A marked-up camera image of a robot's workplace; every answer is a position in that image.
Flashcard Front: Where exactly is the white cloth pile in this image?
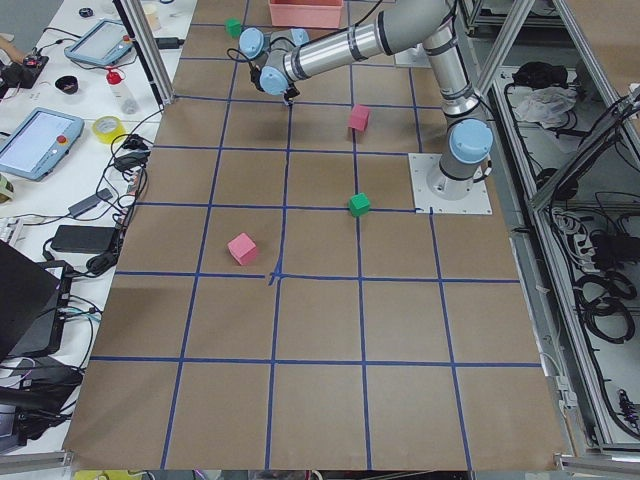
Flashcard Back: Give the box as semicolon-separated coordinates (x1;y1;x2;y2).
514;86;578;128

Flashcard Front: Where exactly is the upper teach pendant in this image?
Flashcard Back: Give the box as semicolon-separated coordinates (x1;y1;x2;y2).
64;19;133;67

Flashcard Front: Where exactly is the green cube near base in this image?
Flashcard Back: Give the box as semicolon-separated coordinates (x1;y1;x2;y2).
348;192;371;218

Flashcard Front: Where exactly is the black laptop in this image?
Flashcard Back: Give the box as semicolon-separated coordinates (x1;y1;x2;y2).
1;242;72;360

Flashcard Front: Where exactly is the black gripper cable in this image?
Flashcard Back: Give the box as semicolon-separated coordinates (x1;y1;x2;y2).
225;47;266;94

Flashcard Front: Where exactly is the aluminium frame post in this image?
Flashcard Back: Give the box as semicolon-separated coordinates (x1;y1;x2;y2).
112;0;175;108

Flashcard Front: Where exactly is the lower teach pendant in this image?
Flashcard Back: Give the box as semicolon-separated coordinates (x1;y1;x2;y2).
1;107;85;181

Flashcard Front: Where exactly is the yellow tape roll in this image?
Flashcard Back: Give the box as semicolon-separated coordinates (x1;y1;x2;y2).
92;115;126;144

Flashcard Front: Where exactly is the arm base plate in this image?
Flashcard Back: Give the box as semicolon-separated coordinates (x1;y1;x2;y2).
408;153;493;215
394;43;431;69

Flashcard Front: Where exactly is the teach pendant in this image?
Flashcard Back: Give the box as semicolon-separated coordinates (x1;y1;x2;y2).
64;19;133;67
1;107;85;181

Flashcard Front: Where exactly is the black power adapter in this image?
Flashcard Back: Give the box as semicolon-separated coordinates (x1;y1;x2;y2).
51;225;117;254

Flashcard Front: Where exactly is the black bowl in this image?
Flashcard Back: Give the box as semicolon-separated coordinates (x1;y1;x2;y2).
54;75;79;95

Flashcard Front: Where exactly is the pink plastic bin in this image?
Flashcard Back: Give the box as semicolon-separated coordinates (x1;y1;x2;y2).
268;0;344;29

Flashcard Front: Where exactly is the red cap squeeze bottle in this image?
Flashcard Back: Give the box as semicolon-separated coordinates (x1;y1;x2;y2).
106;68;139;115

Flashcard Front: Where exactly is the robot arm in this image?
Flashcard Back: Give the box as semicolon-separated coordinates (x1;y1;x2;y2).
227;1;493;183

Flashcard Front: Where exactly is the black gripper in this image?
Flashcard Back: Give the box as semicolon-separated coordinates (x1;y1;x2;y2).
283;84;299;99

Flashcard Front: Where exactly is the pink cube far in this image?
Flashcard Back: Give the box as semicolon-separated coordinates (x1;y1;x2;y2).
227;232;259;266

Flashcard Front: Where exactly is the pink cube near base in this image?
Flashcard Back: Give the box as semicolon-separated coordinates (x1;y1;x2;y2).
348;104;371;132

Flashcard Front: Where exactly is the green cube by bin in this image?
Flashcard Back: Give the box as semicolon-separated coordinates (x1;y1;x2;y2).
224;17;243;38

